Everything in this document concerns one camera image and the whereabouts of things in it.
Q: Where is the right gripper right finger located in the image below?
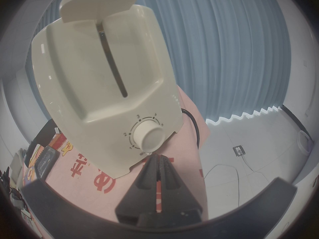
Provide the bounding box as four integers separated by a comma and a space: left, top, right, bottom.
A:
158, 155, 203, 225

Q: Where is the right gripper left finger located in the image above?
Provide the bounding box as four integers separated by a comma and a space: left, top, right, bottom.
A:
115, 155, 158, 226

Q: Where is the cream toaster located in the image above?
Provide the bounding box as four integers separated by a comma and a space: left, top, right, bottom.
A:
31, 0, 185, 180

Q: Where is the dark grey tray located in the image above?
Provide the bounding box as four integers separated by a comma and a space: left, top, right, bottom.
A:
34, 145, 61, 180

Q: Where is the blue curtain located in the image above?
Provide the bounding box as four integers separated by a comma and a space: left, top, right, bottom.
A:
24, 0, 292, 124

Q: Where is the thin grey floor cable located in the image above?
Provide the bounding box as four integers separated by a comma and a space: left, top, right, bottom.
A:
204, 164, 241, 206

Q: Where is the black toaster cable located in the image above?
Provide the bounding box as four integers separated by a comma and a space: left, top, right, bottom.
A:
181, 108, 200, 149

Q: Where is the white floor cable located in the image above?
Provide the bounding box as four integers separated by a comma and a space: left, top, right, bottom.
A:
240, 153, 270, 184

